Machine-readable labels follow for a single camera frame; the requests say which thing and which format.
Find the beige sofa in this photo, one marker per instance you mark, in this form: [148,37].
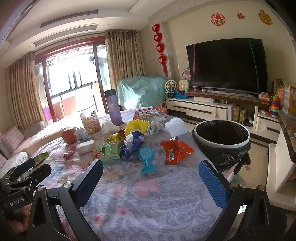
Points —
[18,146]

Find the red heart knot hanging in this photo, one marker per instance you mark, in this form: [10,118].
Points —
[160,47]

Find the yellow snack wrapper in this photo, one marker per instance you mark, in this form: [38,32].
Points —
[116,137]

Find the purple thermos bottle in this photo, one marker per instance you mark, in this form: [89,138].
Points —
[113,107]

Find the cartoon paper wrapper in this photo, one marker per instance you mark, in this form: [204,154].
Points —
[154,127]

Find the beige curtain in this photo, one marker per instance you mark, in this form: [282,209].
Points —
[123,55]
[25,104]

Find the yellow toy phone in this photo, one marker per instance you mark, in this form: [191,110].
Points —
[183,85]

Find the beige curtain left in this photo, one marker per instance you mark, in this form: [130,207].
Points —
[25,104]

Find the beige curtain right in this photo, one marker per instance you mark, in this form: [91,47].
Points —
[123,55]

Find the blue white crumpled wrapper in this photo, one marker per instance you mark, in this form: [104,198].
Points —
[81,134]

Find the pink kettlebell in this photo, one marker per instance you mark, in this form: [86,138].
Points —
[163,105]

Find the yellow foam fruit net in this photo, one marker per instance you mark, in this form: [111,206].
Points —
[136,126]

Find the orange snack wrapper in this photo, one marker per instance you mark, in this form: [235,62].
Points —
[175,150]

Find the marble top side counter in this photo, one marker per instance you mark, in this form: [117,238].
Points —
[280,184]

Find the colourful stacking ring toy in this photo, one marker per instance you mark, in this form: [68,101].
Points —
[275,106]

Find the round red paper cutting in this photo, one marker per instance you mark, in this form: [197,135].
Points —
[218,19]

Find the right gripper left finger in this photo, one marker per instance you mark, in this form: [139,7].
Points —
[85,183]

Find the yellow picture book box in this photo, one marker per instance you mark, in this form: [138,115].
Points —
[289,101]

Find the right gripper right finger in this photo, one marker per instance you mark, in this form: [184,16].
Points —
[216,184]

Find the blue clear plastic bag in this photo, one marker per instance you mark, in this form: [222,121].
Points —
[130,144]

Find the white tissue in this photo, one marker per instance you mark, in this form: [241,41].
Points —
[108,128]

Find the white tv cabinet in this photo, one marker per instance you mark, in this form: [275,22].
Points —
[199,109]

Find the green snack packet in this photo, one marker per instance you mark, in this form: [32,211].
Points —
[106,152]

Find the red children's book stack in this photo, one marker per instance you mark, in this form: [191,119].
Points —
[150,114]

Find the white foam block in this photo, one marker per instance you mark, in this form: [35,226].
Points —
[85,147]

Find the white trash bin black liner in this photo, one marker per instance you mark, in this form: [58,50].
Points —
[225,143]

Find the clear jar of snack balls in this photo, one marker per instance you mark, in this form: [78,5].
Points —
[90,122]

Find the white foam fruit net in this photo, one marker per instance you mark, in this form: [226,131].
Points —
[175,127]

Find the black flat screen television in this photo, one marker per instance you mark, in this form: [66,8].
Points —
[232,64]

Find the toy ferris wheel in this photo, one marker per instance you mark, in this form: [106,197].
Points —
[170,87]

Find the pink candy wrapper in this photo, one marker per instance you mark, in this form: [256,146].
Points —
[69,153]

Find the teal cloth covered armchair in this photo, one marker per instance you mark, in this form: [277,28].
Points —
[141,91]

